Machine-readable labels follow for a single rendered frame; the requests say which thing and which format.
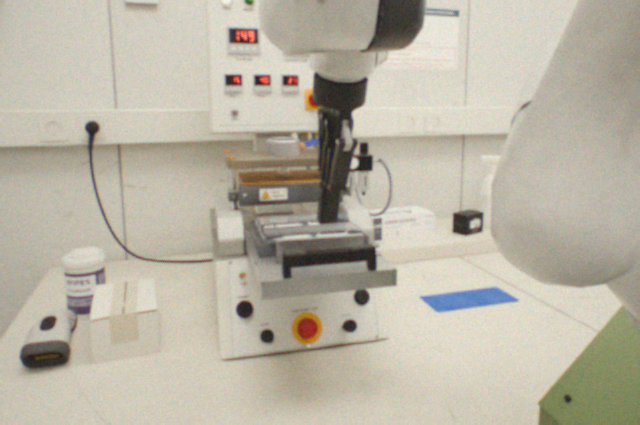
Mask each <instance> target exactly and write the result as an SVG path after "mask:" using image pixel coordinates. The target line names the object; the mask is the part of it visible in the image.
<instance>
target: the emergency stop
mask: <svg viewBox="0 0 640 425"><path fill-rule="evenodd" d="M317 331H318V325H317V323H316V321H315V320H313V319H311V318H305V319H302V320H301V321H300V322H299V324H298V334H299V336H300V337H302V338H303V339H312V338H314V337H315V336H316V334H317Z"/></svg>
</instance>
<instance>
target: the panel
mask: <svg viewBox="0 0 640 425"><path fill-rule="evenodd" d="M226 261H227V281H228V301H229V321H230V341H231V359H236V358H244V357H252V355H260V354H268V353H276V352H283V351H292V350H300V349H307V348H316V347H324V346H331V345H340V344H347V343H356V342H364V341H371V340H380V339H381V335H380V326H379V318H378V309H377V301H375V294H374V288H367V290H365V291H366V292H367V293H368V294H369V299H368V301H367V302H366V303H359V302H358V301H357V299H356V294H357V292H358V291H360V290H358V291H347V292H337V293H327V294H317V295H306V296H297V297H286V298H276V299H267V300H261V298H260V295H259V291H258V287H257V284H256V281H255V277H254V274H253V271H252V266H251V263H250V260H249V258H241V259H229V260H226ZM241 302H249V303H250V304H251V305H252V313H251V314H250V315H249V316H247V317H241V316H240V315H239V314H238V312H237V307H238V305H239V304H240V303H241ZM305 318H311V319H313V320H315V321H316V323H317V325H318V331H317V334H316V336H315V337H314V338H312V339H303V338H302V337H300V336H299V334H298V324H299V322H300V321H301V320H302V319H305ZM349 319H351V320H355V321H356V322H357V329H356V330H355V331H353V332H347V331H345V330H344V328H343V327H342V325H343V323H344V321H346V320H349ZM264 329H271V330H272V331H273V332H274V339H273V341H272V342H270V343H264V342H262V341H261V340H260V334H261V331H262V330H264Z"/></svg>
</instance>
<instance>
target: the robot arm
mask: <svg viewBox="0 0 640 425"><path fill-rule="evenodd" d="M426 10H427V0H258V18H259V26H260V30H261V31H262V32H263V33H265V35H266V36H267V37H268V38H269V41H270V42H271V43H272V44H273V45H274V46H276V47H277V48H278V49H279V50H281V51H282V52H283V53H284V54H286V55H288V56H294V55H302V54H311V55H309V68H311V69H312V70H313V71H314V72H315V73H314V79H313V94H312V97H313V100H314V101H315V102H316V103H317V104H318V105H320V106H323V107H318V109H317V114H318V166H317V168H318V171H321V172H320V180H321V181H320V188H319V199H318V212H317V220H318V223H319V225H323V224H336V223H338V213H339V204H340V193H341V190H345V189H346V185H347V181H348V175H349V171H350V166H351V162H352V157H353V152H354V150H356V148H357V146H358V139H357V138H351V137H350V135H351V130H352V129H353V118H352V112H353V111H354V109H357V108H360V107H362V106H363V105H364V104H365V102H366V94H367V86H368V78H367V77H368V76H371V75H372V74H373V73H374V68H378V67H379V66H380V65H382V63H383V62H385V61H387V59H388V54H389V51H397V50H403V49H405V48H407V47H408V46H410V45H411V44H412V43H413V42H414V41H415V38H416V37H417V35H418V34H419V32H420V31H421V29H422V28H424V22H425V17H426ZM491 235H492V237H493V239H494V241H495V243H496V246H497V248H498V251H499V253H500V254H501V255H502V256H503V257H504V258H505V259H506V260H507V261H508V262H509V263H510V264H511V265H513V266H515V268H516V269H518V270H519V271H521V272H523V273H524V274H526V275H528V276H529V277H531V278H533V279H534V280H537V281H539V282H540V283H542V284H549V285H558V286H567V287H576V288H582V287H589V286H595V285H601V284H606V286H608V287H609V288H610V289H611V291H612V293H613V294H614V295H615V296H616V298H617V299H618V300H619V301H620V302H621V304H622V305H623V306H624V308H625V310H626V314H627V316H628V319H629V321H630V322H631V324H633V325H634V326H635V327H636V329H637V330H638V331H639V332H640V0H578V2H577V4H576V6H575V8H574V11H573V13H572V16H571V18H570V20H569V22H568V24H567V26H566V28H565V31H563V33H562V36H561V38H560V39H558V40H557V41H555V42H553V43H552V44H550V45H549V46H548V47H547V48H546V49H545V51H544V52H543V53H542V55H541V56H540V57H538V59H537V61H536V63H535V64H534V65H533V67H532V68H531V70H530V71H529V73H528V74H527V76H526V78H525V79H524V81H523V82H522V86H521V90H520V93H519V97H518V100H517V103H516V107H515V111H514V115H512V118H511V123H510V130H509V134H508V136H507V139H506V142H505V145H504V148H503V151H502V155H501V158H500V161H499V164H498V167H497V170H496V173H495V175H494V179H493V182H492V201H491Z"/></svg>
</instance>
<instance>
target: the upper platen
mask: <svg viewBox="0 0 640 425"><path fill-rule="evenodd" d="M320 172H321V171H318V169H302V170H292V167H284V168H276V170H275V171H247V172H238V183H239V184H238V185H260V184H283V183H307V182H320V181H321V180H320Z"/></svg>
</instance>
